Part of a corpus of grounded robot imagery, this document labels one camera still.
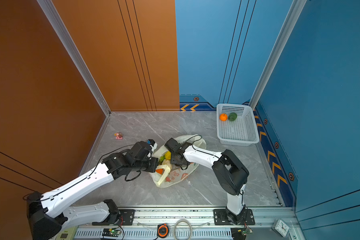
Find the printed translucent plastic bag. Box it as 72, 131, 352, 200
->
149, 135, 207, 188

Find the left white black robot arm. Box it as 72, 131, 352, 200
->
26, 150, 159, 240

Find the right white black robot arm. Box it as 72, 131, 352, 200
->
165, 139, 249, 225

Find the orange fruit in basket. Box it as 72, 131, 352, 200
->
219, 114, 228, 122

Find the green fruit in basket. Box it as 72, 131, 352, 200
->
228, 113, 238, 122

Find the small pink toy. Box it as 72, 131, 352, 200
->
114, 133, 124, 140

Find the orange black tape measure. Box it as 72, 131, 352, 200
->
157, 224, 169, 239

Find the white plastic basket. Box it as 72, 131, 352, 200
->
217, 104, 260, 147

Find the left green circuit board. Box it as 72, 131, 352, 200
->
101, 228, 123, 240

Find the right circuit board module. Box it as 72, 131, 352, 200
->
231, 228, 253, 240

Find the white desk clock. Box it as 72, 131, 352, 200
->
272, 219, 290, 238

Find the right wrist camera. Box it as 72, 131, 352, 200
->
165, 138, 182, 153

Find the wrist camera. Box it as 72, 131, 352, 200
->
130, 139, 158, 161
165, 138, 182, 153

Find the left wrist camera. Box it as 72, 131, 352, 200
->
130, 139, 158, 161

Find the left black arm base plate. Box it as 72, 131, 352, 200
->
92, 209, 135, 226

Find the white coiled cable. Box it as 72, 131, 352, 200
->
173, 219, 193, 240

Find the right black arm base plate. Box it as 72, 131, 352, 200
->
213, 208, 256, 226

